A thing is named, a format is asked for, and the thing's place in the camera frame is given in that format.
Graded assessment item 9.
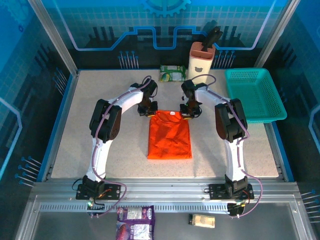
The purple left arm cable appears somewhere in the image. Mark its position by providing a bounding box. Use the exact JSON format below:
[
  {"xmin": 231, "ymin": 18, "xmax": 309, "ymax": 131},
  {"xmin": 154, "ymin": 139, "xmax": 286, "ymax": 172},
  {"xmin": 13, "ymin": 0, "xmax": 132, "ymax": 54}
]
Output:
[{"xmin": 91, "ymin": 74, "xmax": 127, "ymax": 219}]

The orange t-shirt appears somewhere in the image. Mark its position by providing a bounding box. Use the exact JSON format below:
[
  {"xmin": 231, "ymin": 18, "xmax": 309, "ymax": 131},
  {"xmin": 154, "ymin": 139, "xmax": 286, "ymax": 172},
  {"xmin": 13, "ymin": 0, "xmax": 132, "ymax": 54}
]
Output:
[{"xmin": 146, "ymin": 109, "xmax": 193, "ymax": 160}]

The small tan packet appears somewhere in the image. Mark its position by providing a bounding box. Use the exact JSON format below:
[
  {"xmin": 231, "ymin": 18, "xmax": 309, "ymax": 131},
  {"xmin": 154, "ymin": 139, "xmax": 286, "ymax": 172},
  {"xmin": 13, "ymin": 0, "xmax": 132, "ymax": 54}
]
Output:
[{"xmin": 187, "ymin": 213, "xmax": 216, "ymax": 229}]

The aluminium rail frame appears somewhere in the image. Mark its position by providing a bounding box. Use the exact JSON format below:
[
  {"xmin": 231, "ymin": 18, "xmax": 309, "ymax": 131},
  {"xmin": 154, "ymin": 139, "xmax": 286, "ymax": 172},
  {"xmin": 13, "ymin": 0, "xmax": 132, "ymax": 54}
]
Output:
[{"xmin": 14, "ymin": 176, "xmax": 316, "ymax": 240}]

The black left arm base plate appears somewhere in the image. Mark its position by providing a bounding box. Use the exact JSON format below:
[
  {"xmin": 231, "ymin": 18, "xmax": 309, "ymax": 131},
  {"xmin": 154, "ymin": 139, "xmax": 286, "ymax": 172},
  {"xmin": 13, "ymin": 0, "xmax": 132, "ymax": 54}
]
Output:
[{"xmin": 75, "ymin": 183, "xmax": 121, "ymax": 201}]

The purple snack bag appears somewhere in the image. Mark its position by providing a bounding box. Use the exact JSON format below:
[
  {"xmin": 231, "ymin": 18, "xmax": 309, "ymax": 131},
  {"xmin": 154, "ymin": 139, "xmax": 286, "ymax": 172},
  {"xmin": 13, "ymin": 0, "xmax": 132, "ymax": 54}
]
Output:
[{"xmin": 116, "ymin": 205, "xmax": 156, "ymax": 240}]

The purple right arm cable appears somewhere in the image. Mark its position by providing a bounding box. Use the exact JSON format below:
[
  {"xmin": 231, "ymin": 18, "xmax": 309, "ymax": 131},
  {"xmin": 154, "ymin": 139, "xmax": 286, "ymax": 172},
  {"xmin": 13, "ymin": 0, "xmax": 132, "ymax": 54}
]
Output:
[{"xmin": 192, "ymin": 73, "xmax": 263, "ymax": 219}]

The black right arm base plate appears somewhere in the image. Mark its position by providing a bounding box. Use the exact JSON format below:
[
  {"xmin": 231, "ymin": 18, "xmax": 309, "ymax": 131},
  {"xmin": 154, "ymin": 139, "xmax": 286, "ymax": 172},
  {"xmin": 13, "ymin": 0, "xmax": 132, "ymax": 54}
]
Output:
[{"xmin": 208, "ymin": 183, "xmax": 255, "ymax": 201}]

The cream knife block pink top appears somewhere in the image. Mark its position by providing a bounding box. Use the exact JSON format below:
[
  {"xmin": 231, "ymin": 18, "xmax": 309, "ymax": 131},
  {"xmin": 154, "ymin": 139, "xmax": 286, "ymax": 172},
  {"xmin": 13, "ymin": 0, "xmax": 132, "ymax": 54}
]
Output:
[{"xmin": 187, "ymin": 41, "xmax": 216, "ymax": 83}]

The black knife handle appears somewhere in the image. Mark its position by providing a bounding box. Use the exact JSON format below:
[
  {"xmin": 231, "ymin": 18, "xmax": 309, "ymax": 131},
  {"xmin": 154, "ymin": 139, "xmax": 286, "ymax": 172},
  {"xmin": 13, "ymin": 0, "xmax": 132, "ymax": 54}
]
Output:
[{"xmin": 201, "ymin": 25, "xmax": 224, "ymax": 53}]

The teal plastic basket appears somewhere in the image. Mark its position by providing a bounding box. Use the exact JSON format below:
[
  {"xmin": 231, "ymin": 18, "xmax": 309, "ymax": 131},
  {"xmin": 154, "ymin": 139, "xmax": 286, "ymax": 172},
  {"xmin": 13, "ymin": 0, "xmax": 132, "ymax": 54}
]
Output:
[{"xmin": 224, "ymin": 67, "xmax": 288, "ymax": 125}]

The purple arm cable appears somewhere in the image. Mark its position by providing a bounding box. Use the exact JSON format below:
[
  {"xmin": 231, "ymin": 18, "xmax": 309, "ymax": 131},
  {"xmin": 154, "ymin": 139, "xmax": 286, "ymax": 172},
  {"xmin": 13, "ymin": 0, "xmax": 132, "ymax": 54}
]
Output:
[
  {"xmin": 91, "ymin": 74, "xmax": 127, "ymax": 219},
  {"xmin": 192, "ymin": 73, "xmax": 263, "ymax": 219}
]

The aluminium frame post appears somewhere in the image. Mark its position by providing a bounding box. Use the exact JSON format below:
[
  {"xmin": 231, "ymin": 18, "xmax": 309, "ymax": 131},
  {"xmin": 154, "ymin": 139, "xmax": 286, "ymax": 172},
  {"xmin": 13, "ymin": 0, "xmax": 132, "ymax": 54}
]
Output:
[
  {"xmin": 253, "ymin": 0, "xmax": 302, "ymax": 69},
  {"xmin": 27, "ymin": 0, "xmax": 80, "ymax": 77}
]

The slotted grey cable duct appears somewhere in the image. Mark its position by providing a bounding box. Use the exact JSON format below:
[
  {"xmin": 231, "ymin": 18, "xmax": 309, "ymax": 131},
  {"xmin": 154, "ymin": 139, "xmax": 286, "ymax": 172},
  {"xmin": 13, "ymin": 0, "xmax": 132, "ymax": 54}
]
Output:
[{"xmin": 38, "ymin": 202, "xmax": 230, "ymax": 213}]

